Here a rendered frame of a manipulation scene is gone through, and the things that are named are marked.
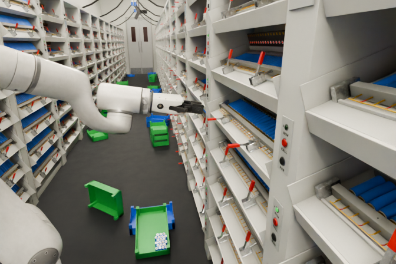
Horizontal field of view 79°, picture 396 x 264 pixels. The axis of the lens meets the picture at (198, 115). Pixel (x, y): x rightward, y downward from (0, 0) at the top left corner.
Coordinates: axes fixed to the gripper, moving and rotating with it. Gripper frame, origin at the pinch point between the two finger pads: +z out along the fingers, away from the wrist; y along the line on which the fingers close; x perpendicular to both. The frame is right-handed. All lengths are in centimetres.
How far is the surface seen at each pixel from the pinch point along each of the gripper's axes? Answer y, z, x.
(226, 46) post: 29.7, 15.6, -22.2
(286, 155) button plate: -36.9, 12.5, -1.1
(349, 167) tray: -40.7, 24.8, -1.1
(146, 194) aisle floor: 100, -7, 104
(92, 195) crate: 95, -49, 103
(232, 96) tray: 29.3, 23.0, -0.4
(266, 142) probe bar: -18.8, 18.1, 3.3
